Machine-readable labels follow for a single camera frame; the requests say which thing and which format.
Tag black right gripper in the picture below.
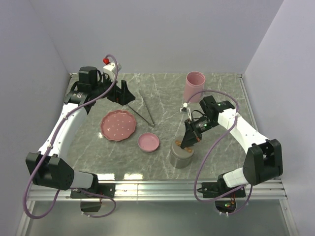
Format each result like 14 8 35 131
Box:
181 116 218 148

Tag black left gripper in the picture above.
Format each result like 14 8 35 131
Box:
92 72 135 105

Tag grey round lid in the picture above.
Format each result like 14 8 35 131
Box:
170 139 195 160

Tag grey cylindrical container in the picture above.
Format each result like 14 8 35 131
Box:
169 155 193 169

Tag pink polka dot plate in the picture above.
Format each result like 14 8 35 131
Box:
100 110 137 142

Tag metal tongs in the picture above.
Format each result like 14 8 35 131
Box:
126 88 156 127

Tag pink round lid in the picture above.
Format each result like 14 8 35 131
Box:
138 133 160 152

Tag pink cylindrical container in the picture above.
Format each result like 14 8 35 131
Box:
183 71 205 103

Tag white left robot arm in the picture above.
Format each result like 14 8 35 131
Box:
26 62 135 198

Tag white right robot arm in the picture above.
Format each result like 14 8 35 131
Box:
180 96 283 197

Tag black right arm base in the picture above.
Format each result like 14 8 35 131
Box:
197 181 246 214

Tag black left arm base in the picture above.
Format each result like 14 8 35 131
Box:
70 183 117 218

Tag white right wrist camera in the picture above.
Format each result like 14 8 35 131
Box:
180 103 192 121

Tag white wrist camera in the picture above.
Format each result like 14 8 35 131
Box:
180 103 192 121
103 58 122 80

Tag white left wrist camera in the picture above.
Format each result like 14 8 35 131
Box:
103 58 122 80

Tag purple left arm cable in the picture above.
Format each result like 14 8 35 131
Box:
23 54 119 219

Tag aluminium front rail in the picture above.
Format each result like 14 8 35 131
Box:
16 179 299 236

